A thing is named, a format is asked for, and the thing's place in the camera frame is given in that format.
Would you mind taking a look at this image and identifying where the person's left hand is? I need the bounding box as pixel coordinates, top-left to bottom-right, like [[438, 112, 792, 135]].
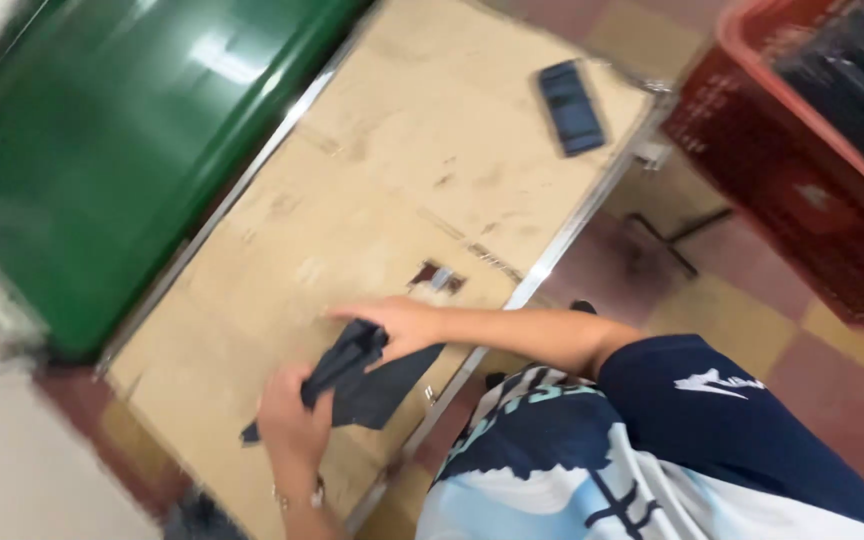
[[255, 363, 336, 475]]

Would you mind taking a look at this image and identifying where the person's right hand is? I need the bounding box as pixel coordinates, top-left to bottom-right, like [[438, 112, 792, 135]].
[[325, 294, 446, 367]]

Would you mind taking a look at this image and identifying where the dark navy cloth piece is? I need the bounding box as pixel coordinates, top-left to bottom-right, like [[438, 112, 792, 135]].
[[240, 318, 447, 447]]

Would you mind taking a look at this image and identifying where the cardboard-covered metal-edged table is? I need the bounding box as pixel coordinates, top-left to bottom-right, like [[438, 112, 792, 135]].
[[94, 0, 677, 540]]

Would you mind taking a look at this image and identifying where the dark smartphone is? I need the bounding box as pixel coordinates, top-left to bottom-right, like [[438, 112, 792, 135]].
[[535, 59, 608, 159]]

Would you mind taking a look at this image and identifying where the large green panel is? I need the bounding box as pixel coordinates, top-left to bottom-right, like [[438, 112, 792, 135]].
[[0, 0, 373, 363]]

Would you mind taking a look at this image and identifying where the black metal floor stand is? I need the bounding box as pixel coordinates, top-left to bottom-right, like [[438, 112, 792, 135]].
[[623, 207, 735, 279]]

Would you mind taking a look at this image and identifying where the navy and white patterned shirt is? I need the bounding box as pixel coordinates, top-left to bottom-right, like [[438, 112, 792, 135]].
[[415, 333, 864, 540]]

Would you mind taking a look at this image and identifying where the red plastic crate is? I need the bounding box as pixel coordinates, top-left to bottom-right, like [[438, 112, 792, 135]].
[[660, 0, 864, 331]]

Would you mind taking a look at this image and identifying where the heap of dark garments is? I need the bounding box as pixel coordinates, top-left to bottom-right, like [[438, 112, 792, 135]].
[[765, 0, 864, 192]]

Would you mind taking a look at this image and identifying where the small metal bracket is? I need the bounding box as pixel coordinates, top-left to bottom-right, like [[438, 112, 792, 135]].
[[409, 260, 468, 295]]

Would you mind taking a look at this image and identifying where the silver wrist bracelet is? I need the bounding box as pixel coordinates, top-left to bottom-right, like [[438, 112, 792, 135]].
[[271, 475, 327, 513]]

